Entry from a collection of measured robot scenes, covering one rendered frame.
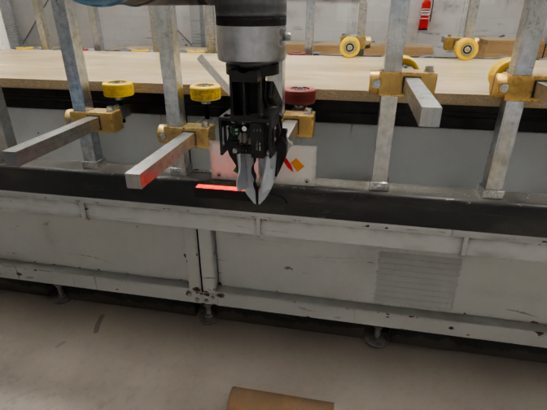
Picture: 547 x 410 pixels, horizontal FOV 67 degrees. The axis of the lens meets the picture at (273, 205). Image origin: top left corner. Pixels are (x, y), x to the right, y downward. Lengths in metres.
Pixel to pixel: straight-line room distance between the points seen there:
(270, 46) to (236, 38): 0.04
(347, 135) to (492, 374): 0.93
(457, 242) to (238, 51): 0.78
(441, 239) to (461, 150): 0.26
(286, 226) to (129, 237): 0.69
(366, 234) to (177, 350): 0.82
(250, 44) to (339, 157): 0.73
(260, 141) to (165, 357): 1.13
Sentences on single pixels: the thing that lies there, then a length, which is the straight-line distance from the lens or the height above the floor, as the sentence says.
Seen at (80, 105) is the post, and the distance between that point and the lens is 1.17.
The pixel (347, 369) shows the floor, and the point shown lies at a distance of 1.51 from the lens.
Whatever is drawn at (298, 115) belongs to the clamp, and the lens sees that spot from 0.97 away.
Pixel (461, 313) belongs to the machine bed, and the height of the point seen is 0.17.
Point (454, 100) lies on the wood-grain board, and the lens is 1.15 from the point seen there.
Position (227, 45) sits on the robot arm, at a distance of 0.55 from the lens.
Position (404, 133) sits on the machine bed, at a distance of 1.20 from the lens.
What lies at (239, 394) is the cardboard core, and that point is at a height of 0.08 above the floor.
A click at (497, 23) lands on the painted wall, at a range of 8.24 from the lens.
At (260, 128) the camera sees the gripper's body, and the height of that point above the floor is 0.95.
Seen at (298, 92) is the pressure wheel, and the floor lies 0.91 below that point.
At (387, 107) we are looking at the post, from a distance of 0.96.
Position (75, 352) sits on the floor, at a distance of 1.69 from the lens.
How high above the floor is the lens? 1.10
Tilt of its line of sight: 26 degrees down
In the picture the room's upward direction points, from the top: straight up
